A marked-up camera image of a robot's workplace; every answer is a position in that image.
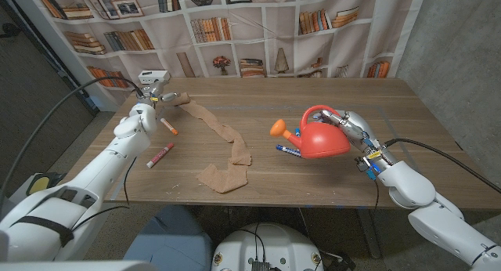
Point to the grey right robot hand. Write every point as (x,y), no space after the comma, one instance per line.
(358,130)

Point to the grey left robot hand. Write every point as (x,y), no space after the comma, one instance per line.
(158,94)

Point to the red watering can orange spout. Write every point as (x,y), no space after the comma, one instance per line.
(323,139)

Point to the tan adhesive wrap strip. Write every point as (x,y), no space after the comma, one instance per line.
(225,179)

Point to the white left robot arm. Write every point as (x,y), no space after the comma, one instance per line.
(98,177)

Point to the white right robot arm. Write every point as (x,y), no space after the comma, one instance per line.
(422,200)

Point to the white pen dark blue cap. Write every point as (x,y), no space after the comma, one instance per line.
(287,150)

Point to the white power strip box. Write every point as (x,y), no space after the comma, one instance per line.
(152,76)

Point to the orange marker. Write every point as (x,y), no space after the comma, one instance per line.
(169,126)

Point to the red marker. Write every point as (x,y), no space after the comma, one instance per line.
(160,154)

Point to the light blue marker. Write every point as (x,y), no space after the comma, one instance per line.
(297,132)

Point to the grey table leg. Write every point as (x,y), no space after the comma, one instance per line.
(370,235)

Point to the dark perforated panel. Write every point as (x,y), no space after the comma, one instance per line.
(31,106)

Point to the printed bookshelf backdrop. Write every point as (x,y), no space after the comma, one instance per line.
(274,28)

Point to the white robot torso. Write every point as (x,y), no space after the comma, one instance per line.
(274,247)

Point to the blue grey base cover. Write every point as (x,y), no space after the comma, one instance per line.
(172,239)

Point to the yellow black foot pedal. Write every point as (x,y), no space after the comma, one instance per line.
(39,184)

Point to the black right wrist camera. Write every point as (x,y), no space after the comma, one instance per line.
(363,164)

